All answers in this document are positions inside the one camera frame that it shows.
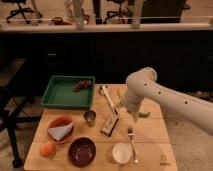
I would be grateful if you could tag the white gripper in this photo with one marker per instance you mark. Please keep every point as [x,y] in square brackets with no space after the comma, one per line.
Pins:
[135,116]

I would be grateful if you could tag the black whiteboard eraser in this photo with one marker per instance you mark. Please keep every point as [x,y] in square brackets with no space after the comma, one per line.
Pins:
[109,125]

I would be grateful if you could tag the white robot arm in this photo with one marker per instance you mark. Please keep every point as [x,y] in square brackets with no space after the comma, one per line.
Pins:
[143,84]

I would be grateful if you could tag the white small bowl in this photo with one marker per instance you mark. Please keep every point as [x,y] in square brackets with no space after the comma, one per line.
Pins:
[121,153]

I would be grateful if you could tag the purple bowl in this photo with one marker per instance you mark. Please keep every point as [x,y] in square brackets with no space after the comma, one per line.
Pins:
[82,152]

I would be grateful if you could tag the orange bowl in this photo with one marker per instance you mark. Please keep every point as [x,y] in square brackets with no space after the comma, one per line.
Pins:
[61,121]

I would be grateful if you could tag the silver metal fork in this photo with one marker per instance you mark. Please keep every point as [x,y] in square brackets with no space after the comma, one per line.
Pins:
[130,135]

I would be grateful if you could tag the small metal cup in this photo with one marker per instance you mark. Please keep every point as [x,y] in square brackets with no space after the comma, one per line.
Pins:
[90,117]

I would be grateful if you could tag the purple grape bunch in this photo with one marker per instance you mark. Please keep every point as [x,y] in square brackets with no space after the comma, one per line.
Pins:
[82,84]

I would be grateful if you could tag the white folded cloth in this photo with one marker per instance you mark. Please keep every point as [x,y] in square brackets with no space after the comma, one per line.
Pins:
[60,132]

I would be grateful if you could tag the green plastic tray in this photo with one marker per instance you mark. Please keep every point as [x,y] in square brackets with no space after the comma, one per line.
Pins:
[59,93]

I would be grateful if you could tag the orange fruit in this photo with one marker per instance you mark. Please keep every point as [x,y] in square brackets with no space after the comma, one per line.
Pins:
[47,149]

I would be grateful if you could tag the black office chair centre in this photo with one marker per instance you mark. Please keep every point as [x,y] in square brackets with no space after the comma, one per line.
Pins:
[121,14]

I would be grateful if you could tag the black office chair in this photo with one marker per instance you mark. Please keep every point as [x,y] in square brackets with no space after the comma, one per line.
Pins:
[121,14]
[19,10]

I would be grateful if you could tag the red object on ledge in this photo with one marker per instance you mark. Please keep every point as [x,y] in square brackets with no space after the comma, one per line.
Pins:
[59,21]

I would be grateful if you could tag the black office chair left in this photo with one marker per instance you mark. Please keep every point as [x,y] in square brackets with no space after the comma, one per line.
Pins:
[19,10]

